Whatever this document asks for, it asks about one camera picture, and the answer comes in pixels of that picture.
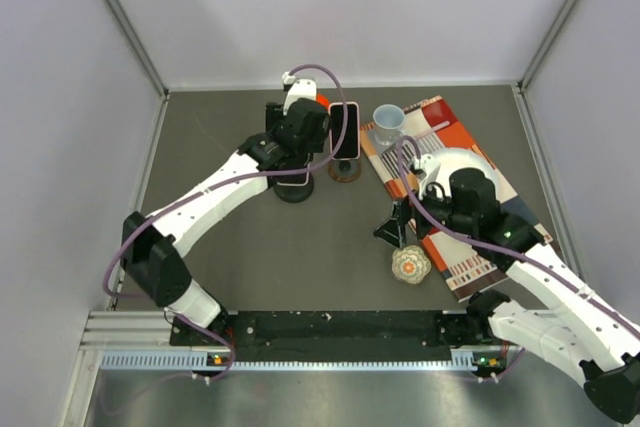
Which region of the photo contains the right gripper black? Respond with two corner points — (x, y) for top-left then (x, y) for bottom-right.
(373, 174), (475, 249)

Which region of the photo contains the black round-base phone stand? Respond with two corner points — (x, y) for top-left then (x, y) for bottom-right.
(273, 180), (315, 204)

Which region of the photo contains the phone with pink case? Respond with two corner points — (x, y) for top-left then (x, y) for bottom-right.
(328, 101), (360, 160)

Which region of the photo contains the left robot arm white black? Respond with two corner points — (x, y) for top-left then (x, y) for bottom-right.
(120, 99), (330, 344)

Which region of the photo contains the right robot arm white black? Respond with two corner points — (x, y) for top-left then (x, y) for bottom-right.
(374, 168), (639, 424)

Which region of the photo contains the grey phone stand copper base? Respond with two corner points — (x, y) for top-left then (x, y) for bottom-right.
(328, 159), (362, 183)

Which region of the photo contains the floral patterned small dish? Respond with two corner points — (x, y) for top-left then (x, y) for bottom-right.
(391, 245), (432, 285)

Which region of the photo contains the orange plastic bowl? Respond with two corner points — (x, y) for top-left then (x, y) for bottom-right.
(316, 94), (330, 108)

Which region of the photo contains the white paper plate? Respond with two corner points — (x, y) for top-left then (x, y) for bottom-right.
(427, 148), (500, 198)

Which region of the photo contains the light blue mug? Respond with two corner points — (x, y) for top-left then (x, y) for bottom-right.
(373, 104), (406, 146)

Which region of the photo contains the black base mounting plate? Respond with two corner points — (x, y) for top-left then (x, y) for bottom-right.
(169, 310), (481, 362)

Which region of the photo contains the patterned orange placemat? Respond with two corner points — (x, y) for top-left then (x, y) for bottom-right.
(361, 96), (556, 302)

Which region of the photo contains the pink plastic utensil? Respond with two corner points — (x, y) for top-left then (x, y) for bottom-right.
(414, 121), (450, 140)

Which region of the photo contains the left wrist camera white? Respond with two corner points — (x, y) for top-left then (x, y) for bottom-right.
(282, 72), (317, 115)

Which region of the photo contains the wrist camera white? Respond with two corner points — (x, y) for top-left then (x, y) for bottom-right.
(411, 154), (441, 200)
(282, 72), (317, 115)

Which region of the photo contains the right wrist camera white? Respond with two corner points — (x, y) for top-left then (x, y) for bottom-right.
(411, 154), (441, 200)

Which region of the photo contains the grey slotted cable duct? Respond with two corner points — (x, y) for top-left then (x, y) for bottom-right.
(100, 350), (498, 372)

